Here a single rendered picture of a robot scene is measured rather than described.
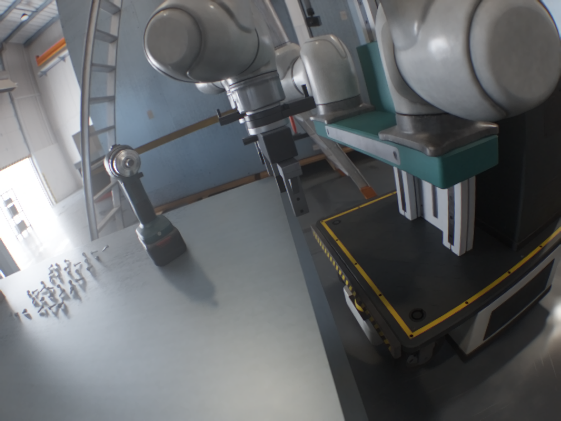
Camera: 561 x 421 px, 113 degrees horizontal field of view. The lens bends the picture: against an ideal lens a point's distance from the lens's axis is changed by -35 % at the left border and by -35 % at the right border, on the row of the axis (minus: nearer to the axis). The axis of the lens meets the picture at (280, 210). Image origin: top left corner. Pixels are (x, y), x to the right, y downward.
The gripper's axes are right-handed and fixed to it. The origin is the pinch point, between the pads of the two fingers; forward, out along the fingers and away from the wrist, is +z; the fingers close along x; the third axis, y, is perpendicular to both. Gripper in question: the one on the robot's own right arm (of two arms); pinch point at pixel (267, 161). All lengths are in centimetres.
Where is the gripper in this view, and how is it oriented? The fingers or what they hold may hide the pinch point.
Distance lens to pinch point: 82.6
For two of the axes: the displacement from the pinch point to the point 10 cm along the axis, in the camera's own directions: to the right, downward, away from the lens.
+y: 9.3, -3.5, 0.6
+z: 2.9, 8.6, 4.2
